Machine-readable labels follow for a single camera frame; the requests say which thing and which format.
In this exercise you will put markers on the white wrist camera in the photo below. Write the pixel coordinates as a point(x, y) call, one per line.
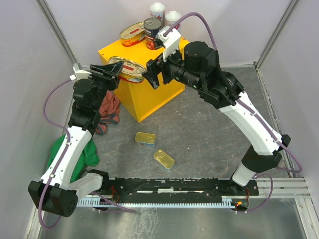
point(169, 42)
point(79, 73)

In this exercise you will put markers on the rectangular gold tin front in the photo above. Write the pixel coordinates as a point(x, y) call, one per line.
point(164, 159)

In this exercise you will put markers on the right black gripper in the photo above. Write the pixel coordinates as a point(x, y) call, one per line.
point(154, 67)

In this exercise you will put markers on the round dark can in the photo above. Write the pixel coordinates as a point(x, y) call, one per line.
point(152, 26)

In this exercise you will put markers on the oval gold fish tin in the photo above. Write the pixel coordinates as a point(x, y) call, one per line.
point(133, 34)

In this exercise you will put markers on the red cloth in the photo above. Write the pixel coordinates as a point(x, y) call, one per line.
point(109, 111)

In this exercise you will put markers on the yellow wooden cabinet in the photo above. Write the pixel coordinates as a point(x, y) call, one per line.
point(140, 99)

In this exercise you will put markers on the white porridge can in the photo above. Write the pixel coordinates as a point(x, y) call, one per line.
point(171, 17)
point(157, 10)

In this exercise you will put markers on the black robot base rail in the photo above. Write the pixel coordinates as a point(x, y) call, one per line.
point(168, 191)

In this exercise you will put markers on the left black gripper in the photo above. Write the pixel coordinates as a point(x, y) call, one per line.
point(110, 71)

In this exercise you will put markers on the green cloth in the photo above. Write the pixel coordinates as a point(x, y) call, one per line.
point(87, 158)

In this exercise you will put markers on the rectangular gold tin middle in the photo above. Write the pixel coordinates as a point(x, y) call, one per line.
point(147, 139)

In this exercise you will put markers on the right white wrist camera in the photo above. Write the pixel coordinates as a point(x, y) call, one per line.
point(169, 42)

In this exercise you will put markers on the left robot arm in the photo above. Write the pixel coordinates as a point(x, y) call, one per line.
point(54, 193)

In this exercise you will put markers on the rectangular gold tin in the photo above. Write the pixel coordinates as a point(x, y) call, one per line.
point(164, 159)
point(147, 139)

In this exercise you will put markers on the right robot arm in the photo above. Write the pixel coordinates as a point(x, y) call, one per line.
point(227, 94)

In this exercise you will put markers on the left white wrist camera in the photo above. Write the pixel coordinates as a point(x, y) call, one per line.
point(79, 73)

